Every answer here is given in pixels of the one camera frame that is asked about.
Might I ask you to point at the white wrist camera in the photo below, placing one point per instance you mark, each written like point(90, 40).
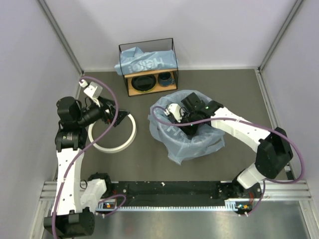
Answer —
point(175, 112)
point(92, 90)

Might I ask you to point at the slotted grey cable duct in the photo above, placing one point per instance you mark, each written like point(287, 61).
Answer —
point(225, 206)

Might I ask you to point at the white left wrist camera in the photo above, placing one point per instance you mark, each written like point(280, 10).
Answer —
point(92, 90)

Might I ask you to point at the black plate green rim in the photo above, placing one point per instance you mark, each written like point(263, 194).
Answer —
point(144, 83)

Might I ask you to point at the white grey trash bin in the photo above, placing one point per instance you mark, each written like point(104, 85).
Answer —
point(182, 147)

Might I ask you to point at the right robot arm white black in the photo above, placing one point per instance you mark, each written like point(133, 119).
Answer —
point(272, 151)

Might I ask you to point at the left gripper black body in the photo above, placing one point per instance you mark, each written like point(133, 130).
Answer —
point(108, 118)

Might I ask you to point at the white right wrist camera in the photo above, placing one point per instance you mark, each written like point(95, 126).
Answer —
point(175, 112)

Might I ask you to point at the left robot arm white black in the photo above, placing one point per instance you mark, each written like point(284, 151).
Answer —
point(73, 212)

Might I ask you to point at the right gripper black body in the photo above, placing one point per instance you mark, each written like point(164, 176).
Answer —
point(190, 129)

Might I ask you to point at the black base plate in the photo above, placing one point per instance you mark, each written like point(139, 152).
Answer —
point(182, 193)

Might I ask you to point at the dark blue mug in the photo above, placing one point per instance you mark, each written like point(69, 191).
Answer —
point(165, 79)

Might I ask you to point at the light blue trash bag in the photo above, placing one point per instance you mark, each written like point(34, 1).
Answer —
point(164, 101)
point(134, 60)

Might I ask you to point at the black wire wooden shelf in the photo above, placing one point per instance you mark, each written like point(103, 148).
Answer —
point(163, 44)

